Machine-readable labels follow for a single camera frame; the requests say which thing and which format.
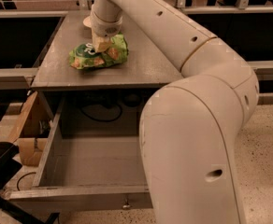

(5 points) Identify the white paper bowl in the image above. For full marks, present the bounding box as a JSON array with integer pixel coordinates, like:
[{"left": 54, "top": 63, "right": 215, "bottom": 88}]
[{"left": 83, "top": 16, "right": 92, "bottom": 28}]

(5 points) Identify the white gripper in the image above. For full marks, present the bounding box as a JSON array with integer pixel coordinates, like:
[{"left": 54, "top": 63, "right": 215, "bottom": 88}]
[{"left": 91, "top": 0, "right": 122, "bottom": 53}]

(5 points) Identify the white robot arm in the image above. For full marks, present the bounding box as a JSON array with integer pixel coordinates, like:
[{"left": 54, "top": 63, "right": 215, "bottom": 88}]
[{"left": 91, "top": 0, "right": 259, "bottom": 224}]

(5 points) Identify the brown cardboard box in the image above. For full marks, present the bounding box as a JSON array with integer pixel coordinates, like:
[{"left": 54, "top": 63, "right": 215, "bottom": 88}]
[{"left": 7, "top": 92, "right": 50, "bottom": 167}]

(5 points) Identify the open grey top drawer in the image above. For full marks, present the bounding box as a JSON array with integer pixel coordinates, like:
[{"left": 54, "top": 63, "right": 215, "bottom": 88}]
[{"left": 9, "top": 97, "right": 151, "bottom": 212}]

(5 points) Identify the green rice chip bag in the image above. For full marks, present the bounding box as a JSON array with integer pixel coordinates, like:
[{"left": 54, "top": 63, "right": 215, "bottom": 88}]
[{"left": 69, "top": 34, "right": 128, "bottom": 70}]

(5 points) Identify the grey cabinet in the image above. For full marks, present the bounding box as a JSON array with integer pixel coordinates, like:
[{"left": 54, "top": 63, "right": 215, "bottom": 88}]
[{"left": 32, "top": 11, "right": 181, "bottom": 114}]

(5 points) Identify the black cable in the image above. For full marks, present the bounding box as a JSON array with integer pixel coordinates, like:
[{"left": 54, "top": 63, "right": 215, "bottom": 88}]
[{"left": 78, "top": 91, "right": 143, "bottom": 123}]

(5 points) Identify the metal drawer knob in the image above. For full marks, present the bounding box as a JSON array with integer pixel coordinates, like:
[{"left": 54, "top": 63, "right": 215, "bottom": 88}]
[{"left": 122, "top": 199, "right": 132, "bottom": 210}]

